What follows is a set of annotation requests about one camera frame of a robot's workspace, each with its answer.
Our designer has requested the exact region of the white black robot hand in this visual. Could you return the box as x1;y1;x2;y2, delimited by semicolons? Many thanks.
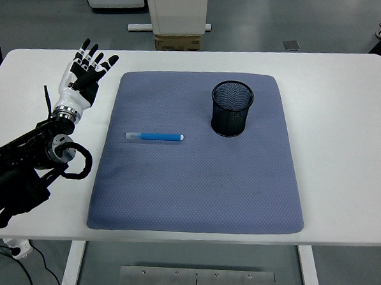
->
53;36;121;117

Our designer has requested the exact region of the blue marker pen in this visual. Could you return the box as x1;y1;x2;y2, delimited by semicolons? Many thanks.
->
125;130;184;145

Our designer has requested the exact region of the black mesh pen holder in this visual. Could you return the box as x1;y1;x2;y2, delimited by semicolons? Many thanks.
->
209;79;256;139

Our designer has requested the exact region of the cardboard box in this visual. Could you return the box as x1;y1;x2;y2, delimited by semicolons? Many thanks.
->
153;33;203;53

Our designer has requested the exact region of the blue-grey textured mat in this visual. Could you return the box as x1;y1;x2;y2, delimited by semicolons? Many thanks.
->
86;65;312;241

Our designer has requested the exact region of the white power strip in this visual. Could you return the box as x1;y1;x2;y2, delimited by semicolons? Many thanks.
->
2;237;33;261

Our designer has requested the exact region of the white table leg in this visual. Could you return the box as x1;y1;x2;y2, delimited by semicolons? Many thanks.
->
295;245;325;285
61;239;87;285

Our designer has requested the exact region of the grey metal plate with screws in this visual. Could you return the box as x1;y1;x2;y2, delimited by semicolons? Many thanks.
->
119;264;276;285

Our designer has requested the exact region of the small metal floor plate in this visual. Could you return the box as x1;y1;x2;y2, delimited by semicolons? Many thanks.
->
282;40;303;52

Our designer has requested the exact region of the black floor cable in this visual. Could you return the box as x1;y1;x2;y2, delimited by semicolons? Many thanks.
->
26;245;65;285

